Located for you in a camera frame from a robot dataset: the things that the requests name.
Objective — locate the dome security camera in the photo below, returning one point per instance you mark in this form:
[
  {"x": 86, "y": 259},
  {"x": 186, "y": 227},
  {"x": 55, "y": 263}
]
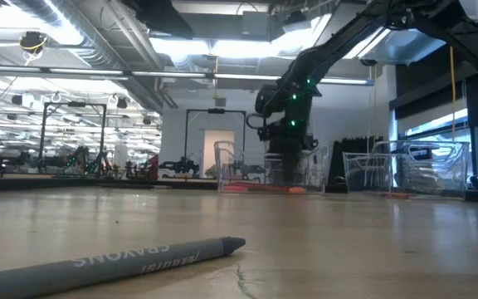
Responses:
[{"x": 368, "y": 62}]

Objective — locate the black room divider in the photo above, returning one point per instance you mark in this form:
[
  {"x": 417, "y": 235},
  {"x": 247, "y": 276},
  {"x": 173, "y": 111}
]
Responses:
[{"x": 336, "y": 166}]

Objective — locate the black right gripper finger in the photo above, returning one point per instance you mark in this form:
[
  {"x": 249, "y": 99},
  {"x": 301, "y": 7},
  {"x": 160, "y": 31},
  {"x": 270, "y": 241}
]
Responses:
[{"x": 294, "y": 166}]

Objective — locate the grey crayon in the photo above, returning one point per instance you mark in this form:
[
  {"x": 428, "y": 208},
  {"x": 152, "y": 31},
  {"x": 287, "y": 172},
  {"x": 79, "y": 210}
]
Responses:
[{"x": 118, "y": 266}]

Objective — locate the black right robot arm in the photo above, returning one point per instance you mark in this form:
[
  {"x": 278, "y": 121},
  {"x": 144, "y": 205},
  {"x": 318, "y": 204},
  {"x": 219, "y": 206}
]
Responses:
[{"x": 347, "y": 37}]

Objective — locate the long linear ceiling lamp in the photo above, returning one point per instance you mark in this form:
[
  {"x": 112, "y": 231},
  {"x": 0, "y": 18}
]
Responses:
[{"x": 222, "y": 76}]

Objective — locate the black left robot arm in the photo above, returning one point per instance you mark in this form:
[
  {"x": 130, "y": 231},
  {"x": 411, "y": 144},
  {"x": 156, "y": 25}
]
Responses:
[{"x": 164, "y": 14}]

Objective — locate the black table frame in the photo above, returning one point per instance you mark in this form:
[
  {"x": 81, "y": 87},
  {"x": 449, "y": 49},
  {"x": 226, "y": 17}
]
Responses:
[{"x": 35, "y": 181}]

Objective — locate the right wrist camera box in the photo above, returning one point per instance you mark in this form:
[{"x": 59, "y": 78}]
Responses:
[{"x": 269, "y": 99}]

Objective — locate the grey wall vent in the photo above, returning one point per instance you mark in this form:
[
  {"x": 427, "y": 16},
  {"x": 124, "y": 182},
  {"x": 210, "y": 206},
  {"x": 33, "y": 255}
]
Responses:
[{"x": 220, "y": 102}]

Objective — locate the black gantry frame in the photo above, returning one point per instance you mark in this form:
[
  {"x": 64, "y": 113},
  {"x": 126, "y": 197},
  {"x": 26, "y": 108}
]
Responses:
[
  {"x": 216, "y": 111},
  {"x": 43, "y": 133}
]

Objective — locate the grey ceiling unit box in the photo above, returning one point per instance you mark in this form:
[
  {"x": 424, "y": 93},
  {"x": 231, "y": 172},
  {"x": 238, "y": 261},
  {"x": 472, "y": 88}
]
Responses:
[{"x": 255, "y": 23}]

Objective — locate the clear plastic bin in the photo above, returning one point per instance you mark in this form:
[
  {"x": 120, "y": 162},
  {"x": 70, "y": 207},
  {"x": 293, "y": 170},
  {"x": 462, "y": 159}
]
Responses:
[
  {"x": 430, "y": 170},
  {"x": 243, "y": 162}
]

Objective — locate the background black robot arm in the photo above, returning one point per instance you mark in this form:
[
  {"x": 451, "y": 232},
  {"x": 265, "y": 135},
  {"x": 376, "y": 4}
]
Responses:
[{"x": 181, "y": 165}]

